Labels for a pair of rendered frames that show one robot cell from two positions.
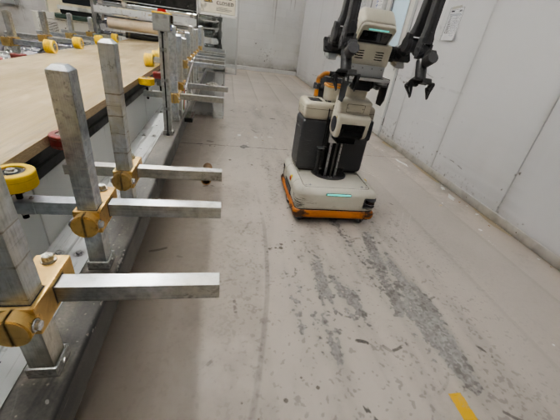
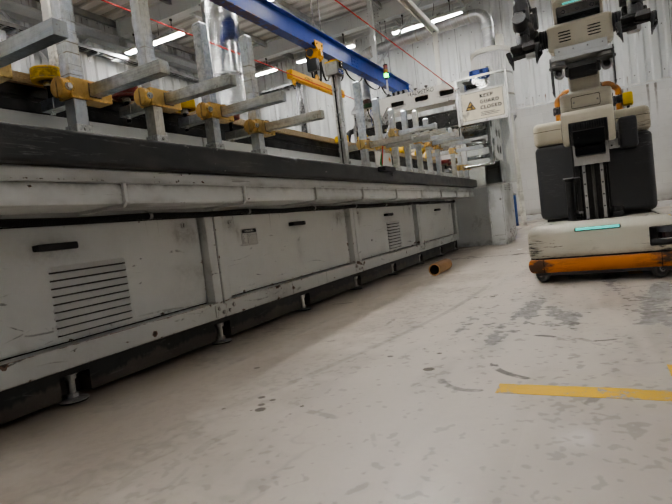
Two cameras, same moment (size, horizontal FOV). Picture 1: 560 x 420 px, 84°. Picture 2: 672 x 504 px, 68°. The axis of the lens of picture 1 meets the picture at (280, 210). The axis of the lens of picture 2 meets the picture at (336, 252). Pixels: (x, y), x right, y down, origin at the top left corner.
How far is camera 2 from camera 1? 1.38 m
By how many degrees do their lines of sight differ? 47
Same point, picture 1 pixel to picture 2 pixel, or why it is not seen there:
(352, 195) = (623, 224)
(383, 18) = not seen: outside the picture
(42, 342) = (153, 114)
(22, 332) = (143, 92)
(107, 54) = (243, 42)
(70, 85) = (200, 28)
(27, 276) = not seen: hidden behind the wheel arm
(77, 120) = (202, 46)
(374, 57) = (588, 31)
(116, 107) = (247, 74)
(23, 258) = not seen: hidden behind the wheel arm
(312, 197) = (552, 238)
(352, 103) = (576, 95)
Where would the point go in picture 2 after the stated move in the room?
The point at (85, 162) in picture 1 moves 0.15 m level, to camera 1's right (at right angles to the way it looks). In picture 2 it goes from (205, 70) to (234, 56)
